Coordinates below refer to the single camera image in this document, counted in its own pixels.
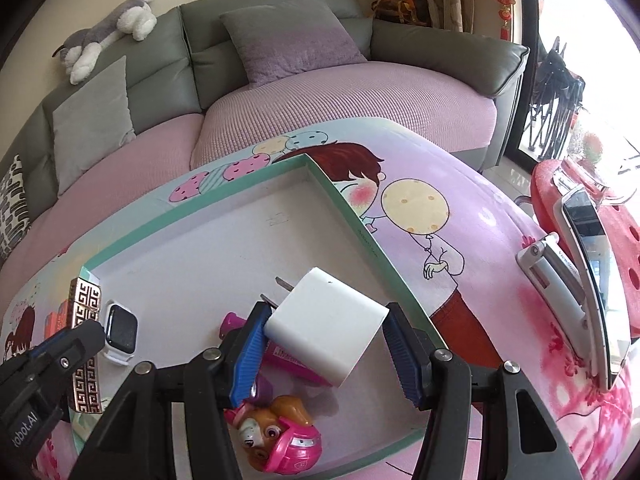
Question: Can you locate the teal rimmed white tray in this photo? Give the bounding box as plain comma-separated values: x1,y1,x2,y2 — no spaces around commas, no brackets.
80,156,428,479

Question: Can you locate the gold black patterned lighter box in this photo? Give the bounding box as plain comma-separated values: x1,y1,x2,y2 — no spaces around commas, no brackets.
66,278,104,414

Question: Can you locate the white smart watch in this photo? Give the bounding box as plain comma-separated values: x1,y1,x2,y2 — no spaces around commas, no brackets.
102,300,139,366

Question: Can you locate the white power adapter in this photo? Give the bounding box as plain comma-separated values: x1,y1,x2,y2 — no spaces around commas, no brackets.
264,268,390,387

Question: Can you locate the pink pup toy figure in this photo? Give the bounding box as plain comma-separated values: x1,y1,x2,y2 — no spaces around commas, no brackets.
224,374,322,476

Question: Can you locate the red round stool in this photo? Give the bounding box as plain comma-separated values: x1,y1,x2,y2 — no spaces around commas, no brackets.
529,158,640,340

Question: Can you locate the grey purple cushion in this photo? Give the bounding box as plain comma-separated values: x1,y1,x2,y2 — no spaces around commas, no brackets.
220,0,367,87

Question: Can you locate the orange decorated bag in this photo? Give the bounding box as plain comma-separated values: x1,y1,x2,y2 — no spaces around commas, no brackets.
371,0,432,27

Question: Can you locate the grey white plush husky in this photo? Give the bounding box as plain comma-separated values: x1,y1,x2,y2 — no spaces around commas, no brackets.
52,0,157,86

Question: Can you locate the grey green sofa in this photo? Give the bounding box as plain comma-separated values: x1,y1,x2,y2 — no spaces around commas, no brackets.
0,0,532,221

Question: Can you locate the light grey cushion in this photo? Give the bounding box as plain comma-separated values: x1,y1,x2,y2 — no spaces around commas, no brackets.
52,56,134,195

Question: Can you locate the black white patterned cushion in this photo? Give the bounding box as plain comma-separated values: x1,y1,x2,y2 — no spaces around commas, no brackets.
0,155,30,263

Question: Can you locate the black folding rack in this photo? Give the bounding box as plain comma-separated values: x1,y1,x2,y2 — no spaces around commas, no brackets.
520,36,586,162

